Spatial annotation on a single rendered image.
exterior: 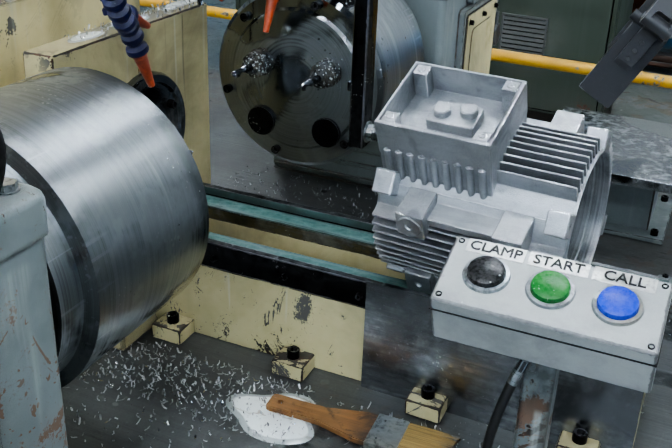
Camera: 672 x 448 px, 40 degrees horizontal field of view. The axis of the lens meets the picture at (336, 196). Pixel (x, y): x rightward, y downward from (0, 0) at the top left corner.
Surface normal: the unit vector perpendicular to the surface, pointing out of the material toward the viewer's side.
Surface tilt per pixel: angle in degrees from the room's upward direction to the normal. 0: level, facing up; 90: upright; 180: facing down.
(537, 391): 90
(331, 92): 90
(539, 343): 112
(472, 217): 23
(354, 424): 0
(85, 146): 40
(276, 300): 90
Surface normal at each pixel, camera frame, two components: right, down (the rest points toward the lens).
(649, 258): 0.04, -0.91
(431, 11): -0.41, 0.36
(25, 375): 0.91, 0.19
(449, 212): -0.16, -0.70
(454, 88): -0.46, 0.68
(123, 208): 0.84, -0.19
